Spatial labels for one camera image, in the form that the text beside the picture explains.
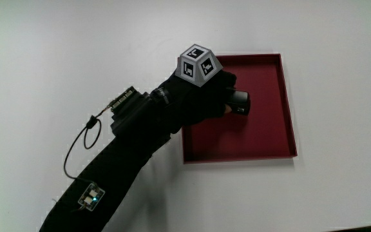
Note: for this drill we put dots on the person's left hand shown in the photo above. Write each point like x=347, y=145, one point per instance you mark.
x=195, y=96

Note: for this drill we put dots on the dark red square plate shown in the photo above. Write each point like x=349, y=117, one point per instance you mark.
x=262, y=132

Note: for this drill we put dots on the person's left forearm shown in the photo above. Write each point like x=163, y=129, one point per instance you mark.
x=108, y=174

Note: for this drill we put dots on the black wrist sensor module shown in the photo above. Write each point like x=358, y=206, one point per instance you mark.
x=134, y=112

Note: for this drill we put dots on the small circuit board with light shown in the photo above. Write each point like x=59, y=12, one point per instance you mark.
x=91, y=196

